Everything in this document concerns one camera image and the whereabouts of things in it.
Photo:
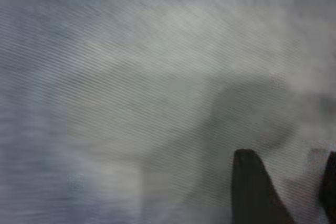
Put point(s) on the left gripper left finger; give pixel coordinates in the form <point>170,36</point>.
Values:
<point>249,195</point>

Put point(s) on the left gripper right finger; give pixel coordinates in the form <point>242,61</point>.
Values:
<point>330,195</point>

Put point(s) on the blue denim pants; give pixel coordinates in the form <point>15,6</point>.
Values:
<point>105,77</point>

